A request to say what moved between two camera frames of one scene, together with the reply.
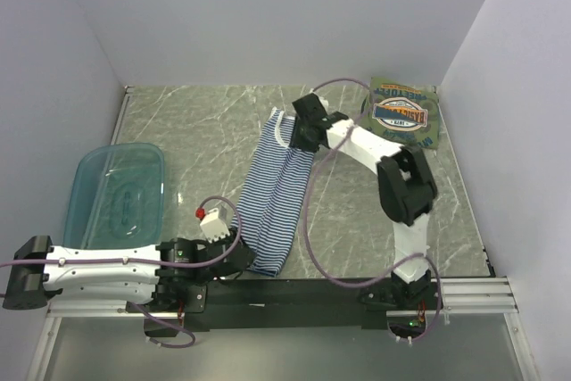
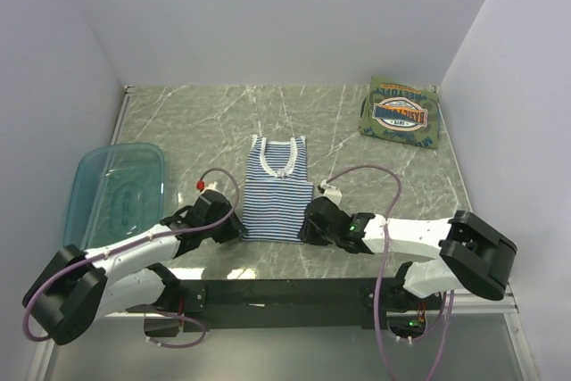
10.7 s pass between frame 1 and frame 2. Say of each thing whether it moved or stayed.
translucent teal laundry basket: stayed
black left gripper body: moved
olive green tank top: stayed
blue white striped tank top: moved
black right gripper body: moved
